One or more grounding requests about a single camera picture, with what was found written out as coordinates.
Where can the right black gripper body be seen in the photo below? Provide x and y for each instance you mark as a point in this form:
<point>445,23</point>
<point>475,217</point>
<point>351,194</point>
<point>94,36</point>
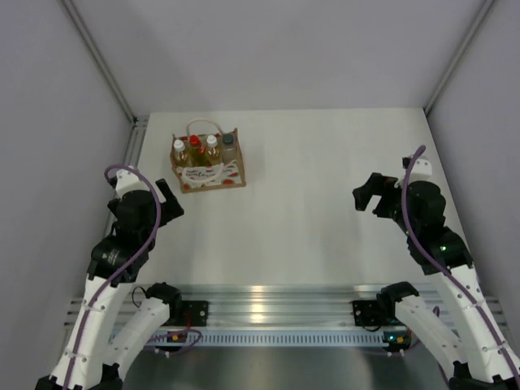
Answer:
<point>397,213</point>

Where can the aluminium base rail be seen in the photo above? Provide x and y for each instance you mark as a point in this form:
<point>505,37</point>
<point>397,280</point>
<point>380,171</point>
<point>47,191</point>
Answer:
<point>255,307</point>

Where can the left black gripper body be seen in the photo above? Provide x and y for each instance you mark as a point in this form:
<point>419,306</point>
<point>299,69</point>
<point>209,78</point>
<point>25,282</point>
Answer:
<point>168,213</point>

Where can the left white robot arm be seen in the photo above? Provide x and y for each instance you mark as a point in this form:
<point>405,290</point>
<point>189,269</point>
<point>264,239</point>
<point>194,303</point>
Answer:
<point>96,356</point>

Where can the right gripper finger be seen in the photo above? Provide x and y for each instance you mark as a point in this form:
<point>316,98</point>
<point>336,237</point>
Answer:
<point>376,185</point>
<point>361,199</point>

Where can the grey cap clear jar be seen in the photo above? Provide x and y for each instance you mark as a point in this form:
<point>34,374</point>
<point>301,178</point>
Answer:
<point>229,150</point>

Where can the aluminium frame post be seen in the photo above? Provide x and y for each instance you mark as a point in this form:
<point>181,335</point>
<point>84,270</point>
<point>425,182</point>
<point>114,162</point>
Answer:
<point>78,22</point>
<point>468,37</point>

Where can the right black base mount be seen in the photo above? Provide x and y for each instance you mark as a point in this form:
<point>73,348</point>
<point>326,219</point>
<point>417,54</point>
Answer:
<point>368,315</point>

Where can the burlap watermelon canvas bag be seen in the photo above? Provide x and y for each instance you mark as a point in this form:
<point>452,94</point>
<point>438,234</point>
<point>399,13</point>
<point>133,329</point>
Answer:
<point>198,179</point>

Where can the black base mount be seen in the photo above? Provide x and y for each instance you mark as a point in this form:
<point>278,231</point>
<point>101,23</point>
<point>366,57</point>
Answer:
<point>368,315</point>
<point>193,314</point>

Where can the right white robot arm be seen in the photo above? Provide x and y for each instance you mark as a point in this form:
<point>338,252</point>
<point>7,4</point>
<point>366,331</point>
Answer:
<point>473,353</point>

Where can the white slotted cable duct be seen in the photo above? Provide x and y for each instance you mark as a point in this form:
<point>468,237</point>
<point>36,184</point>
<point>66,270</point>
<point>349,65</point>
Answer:
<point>300,338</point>

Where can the red cap yellow bottle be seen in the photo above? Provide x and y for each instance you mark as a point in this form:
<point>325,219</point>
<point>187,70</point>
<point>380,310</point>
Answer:
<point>197,151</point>

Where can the left aluminium frame post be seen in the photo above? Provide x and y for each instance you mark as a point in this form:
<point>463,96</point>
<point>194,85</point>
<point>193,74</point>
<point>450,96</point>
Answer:
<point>78,22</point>

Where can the right aluminium frame post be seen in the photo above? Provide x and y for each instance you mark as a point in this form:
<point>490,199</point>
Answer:
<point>468,37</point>

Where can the white cap amber bottle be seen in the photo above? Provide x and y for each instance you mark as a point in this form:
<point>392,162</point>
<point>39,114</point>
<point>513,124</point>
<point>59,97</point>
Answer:
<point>213,153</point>
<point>180,153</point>

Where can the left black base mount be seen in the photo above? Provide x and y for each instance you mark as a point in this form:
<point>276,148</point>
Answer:
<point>193,314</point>

